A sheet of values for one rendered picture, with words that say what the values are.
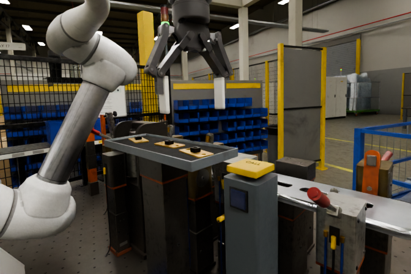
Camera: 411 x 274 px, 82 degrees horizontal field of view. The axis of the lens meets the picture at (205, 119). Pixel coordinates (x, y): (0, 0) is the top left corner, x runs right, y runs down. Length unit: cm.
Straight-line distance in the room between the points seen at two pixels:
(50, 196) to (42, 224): 10
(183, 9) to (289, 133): 346
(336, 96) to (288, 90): 917
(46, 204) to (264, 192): 77
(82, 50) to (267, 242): 78
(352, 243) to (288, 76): 336
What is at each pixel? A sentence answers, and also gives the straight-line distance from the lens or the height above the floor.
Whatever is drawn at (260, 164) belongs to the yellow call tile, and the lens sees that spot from 42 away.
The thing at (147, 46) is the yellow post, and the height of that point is 171.
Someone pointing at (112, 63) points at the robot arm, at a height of 141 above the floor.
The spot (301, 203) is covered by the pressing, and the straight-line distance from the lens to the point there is 68.
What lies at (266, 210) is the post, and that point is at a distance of 42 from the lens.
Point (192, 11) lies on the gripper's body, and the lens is 48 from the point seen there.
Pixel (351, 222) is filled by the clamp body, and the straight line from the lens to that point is 53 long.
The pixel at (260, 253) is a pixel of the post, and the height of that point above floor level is 103.
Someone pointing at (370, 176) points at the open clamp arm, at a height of 104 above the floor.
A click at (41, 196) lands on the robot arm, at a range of 99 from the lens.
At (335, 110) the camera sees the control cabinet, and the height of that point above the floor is 41.
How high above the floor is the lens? 128
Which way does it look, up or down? 6 degrees down
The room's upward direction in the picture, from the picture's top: 2 degrees counter-clockwise
